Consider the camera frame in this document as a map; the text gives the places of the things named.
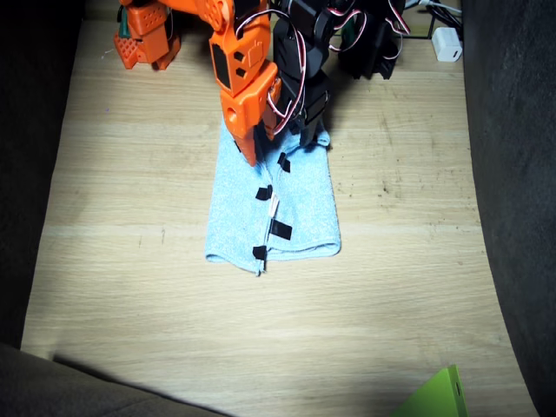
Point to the light blue towel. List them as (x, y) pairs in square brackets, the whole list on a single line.
[(308, 195)]

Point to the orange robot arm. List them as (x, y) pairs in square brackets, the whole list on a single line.
[(249, 52)]

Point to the green table clamp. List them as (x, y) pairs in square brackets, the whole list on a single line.
[(123, 21), (347, 31)]

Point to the white power adapter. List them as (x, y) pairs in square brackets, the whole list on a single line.
[(447, 45)]

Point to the lime green plastic object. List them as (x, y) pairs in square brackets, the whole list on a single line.
[(438, 397)]

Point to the grey fabric cushion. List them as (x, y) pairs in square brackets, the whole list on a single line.
[(65, 391)]

